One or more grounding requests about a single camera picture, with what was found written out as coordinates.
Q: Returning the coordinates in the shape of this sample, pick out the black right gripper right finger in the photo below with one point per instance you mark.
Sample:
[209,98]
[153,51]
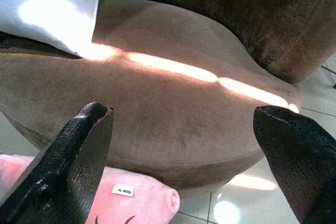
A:
[302,161]

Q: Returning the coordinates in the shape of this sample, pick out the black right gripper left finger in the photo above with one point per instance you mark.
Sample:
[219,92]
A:
[63,171]

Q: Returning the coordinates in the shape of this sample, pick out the pink plush pillow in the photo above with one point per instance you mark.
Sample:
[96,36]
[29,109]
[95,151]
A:
[131,203]

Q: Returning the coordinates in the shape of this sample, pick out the brown suede sofa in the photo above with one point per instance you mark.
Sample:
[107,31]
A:
[168,90]

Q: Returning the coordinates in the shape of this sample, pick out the white pillow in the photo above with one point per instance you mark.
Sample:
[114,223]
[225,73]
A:
[50,6]

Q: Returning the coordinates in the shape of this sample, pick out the black thin stand leg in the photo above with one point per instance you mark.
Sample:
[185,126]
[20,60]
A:
[329,72]

